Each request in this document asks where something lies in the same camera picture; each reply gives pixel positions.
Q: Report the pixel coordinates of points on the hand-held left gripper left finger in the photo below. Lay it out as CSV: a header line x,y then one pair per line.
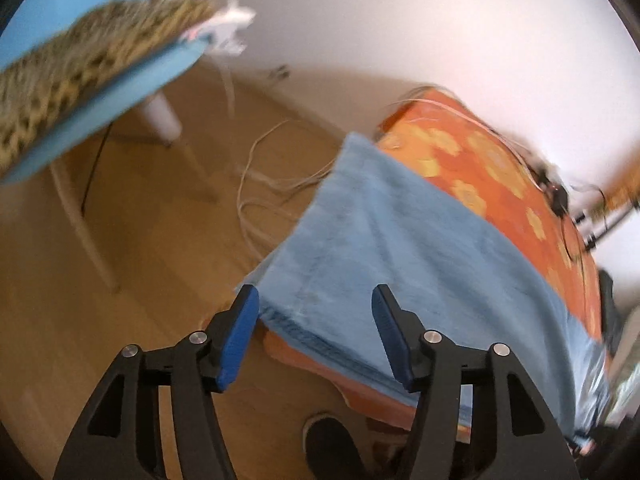
x,y
240,340

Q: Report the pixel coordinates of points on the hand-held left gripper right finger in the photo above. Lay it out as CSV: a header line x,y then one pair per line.
x,y
392,345

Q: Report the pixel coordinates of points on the light blue denim pants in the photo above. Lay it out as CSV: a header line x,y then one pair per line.
x,y
400,240

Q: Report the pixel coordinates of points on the person's black slipper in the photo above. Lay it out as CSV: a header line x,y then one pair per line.
x,y
330,450

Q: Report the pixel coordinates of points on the orange floral bed cover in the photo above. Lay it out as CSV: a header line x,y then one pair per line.
x,y
475,170

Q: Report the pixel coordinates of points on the dark folded cloth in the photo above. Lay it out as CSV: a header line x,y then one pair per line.
x,y
607,310

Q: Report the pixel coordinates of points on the silver tripod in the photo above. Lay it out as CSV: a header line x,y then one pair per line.
x,y
600,230

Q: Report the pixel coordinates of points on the orange patterned scarf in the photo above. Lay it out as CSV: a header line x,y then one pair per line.
x,y
622,192

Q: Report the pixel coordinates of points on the white clip lamp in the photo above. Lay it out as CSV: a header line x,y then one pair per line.
x,y
230,17

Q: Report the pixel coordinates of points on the leopard print cushion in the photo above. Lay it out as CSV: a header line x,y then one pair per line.
x,y
75,60

